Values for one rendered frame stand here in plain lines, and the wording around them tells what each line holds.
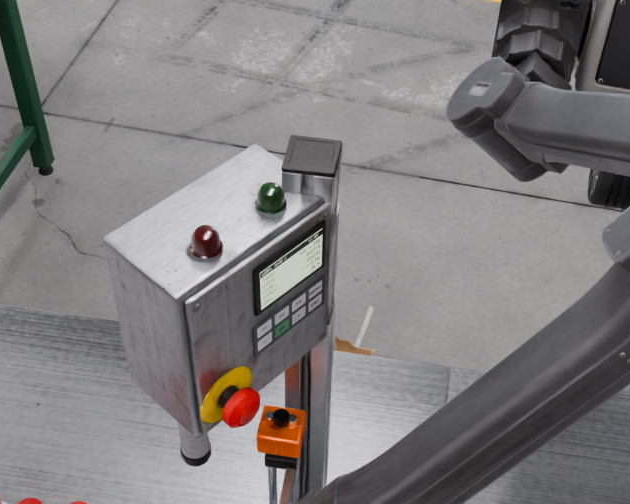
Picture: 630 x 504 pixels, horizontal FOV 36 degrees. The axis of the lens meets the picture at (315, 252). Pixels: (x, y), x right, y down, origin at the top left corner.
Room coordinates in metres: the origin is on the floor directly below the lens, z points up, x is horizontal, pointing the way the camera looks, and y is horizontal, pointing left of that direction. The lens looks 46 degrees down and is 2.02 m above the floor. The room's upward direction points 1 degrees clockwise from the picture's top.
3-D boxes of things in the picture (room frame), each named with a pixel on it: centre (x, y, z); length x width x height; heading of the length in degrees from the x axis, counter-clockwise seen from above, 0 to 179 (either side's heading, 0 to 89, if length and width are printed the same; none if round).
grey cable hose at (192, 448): (0.58, 0.13, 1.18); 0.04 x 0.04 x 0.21
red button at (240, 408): (0.48, 0.06, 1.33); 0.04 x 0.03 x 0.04; 137
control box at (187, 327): (0.56, 0.08, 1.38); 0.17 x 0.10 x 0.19; 137
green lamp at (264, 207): (0.57, 0.04, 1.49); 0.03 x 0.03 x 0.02
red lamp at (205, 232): (0.52, 0.08, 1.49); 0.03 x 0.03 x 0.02
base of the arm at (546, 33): (0.83, -0.22, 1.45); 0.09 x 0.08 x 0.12; 77
